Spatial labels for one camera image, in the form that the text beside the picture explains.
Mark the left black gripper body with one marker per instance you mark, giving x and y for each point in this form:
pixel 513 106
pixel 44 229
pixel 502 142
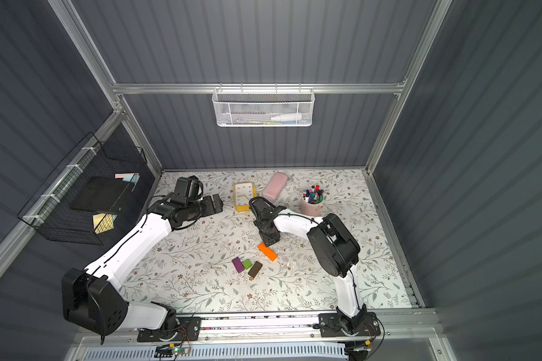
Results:
pixel 205 205

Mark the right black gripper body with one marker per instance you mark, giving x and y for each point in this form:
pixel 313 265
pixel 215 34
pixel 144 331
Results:
pixel 266 223

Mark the orange building block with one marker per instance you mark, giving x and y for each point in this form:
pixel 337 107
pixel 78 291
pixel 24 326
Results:
pixel 269 253

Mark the brown building block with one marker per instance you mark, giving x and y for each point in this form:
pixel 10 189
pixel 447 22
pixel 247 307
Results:
pixel 255 269

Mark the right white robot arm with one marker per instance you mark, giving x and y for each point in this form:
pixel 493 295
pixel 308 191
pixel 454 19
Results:
pixel 336 250

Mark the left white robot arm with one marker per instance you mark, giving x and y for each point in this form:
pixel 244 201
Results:
pixel 91 296

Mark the green building block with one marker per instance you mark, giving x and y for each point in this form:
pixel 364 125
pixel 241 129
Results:
pixel 247 264

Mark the purple building block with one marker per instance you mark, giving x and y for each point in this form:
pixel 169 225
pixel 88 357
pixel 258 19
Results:
pixel 237 263

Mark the pink pen cup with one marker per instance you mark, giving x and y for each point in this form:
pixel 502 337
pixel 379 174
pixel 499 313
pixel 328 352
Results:
pixel 311 204

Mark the pink pencil case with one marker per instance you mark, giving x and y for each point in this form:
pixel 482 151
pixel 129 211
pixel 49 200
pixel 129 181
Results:
pixel 275 186

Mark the pastel sticky notes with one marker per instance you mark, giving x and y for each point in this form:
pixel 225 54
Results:
pixel 128 177

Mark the floral table mat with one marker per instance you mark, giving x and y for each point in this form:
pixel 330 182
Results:
pixel 192 270

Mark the yellow sticky notes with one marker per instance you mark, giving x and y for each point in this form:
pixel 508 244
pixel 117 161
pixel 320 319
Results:
pixel 103 222

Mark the black notebook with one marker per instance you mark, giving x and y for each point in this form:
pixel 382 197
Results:
pixel 102 195

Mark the white marker in basket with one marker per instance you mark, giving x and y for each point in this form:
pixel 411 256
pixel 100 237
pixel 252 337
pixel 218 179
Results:
pixel 287 118

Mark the small green circuit board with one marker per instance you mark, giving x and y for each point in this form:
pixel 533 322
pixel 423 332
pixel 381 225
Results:
pixel 171 351

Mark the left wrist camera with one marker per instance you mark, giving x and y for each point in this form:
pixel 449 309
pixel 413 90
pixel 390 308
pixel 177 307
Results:
pixel 187 189

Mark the black wire wall basket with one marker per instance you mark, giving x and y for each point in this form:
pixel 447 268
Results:
pixel 49 214

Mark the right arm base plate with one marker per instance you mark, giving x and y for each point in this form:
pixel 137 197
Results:
pixel 364 325

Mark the white wire mesh basket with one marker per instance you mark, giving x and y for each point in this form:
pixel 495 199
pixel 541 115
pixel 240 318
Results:
pixel 244 109

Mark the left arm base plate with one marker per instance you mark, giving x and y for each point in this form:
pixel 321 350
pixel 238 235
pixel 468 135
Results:
pixel 175 329

